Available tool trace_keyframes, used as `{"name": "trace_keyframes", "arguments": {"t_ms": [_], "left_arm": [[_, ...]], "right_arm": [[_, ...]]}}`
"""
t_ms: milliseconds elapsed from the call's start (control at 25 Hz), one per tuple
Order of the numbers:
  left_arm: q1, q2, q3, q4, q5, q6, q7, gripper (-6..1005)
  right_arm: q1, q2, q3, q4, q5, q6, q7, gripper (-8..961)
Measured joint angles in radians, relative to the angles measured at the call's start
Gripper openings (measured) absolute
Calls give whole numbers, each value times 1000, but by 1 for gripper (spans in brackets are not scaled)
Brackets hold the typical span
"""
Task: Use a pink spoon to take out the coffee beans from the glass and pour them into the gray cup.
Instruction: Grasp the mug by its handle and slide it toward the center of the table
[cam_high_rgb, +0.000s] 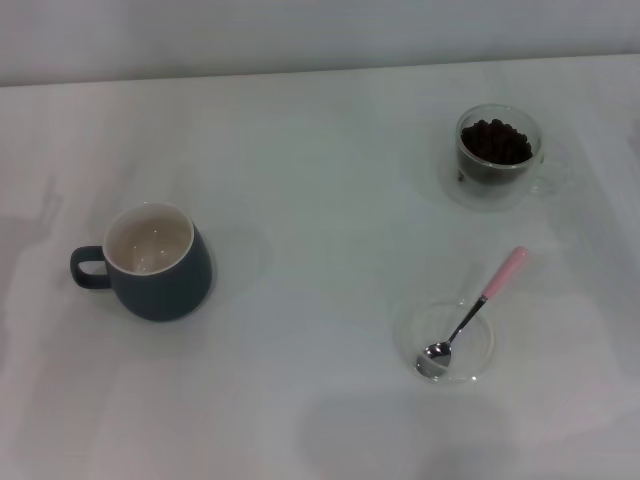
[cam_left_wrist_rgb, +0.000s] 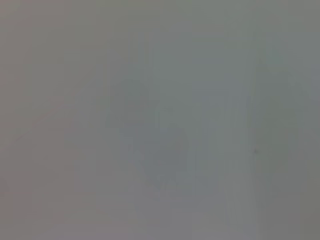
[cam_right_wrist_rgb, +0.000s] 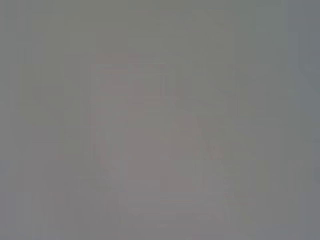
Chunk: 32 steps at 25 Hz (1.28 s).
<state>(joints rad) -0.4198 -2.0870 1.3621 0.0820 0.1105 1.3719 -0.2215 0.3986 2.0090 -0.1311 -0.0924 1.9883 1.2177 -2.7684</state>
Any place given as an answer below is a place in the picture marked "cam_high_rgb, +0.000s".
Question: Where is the dark teal ceramic mug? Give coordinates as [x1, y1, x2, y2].
[69, 201, 218, 323]

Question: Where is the pink handled metal spoon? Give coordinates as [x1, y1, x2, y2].
[415, 245, 529, 378]

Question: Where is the clear glass saucer dish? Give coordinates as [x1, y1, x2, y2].
[394, 298, 498, 386]

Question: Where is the coffee bean pile in glass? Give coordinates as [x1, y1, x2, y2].
[460, 118, 534, 167]

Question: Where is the clear glass cup with handle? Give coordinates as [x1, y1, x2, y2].
[453, 102, 565, 198]

